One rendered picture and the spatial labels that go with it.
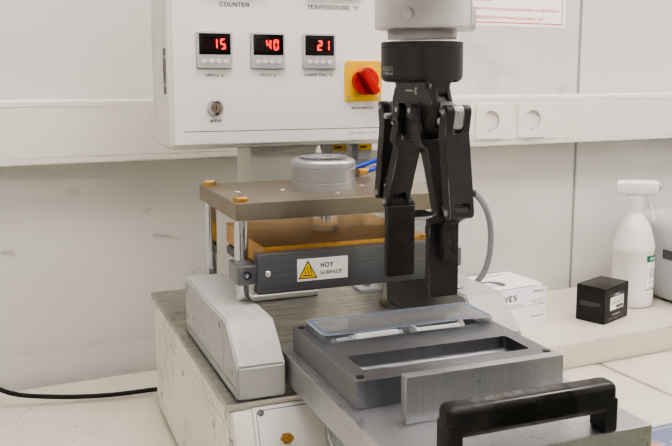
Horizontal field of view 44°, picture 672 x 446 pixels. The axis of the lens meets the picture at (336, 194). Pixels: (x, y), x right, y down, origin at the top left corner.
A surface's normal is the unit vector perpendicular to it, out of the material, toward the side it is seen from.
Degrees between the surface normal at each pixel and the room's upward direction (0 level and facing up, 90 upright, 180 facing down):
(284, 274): 90
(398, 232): 90
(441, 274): 90
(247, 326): 40
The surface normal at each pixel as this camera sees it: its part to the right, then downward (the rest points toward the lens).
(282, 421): 0.33, -0.30
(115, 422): 0.00, -0.99
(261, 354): 0.24, -0.67
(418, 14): -0.13, 0.17
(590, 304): -0.72, 0.10
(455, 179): 0.38, -0.02
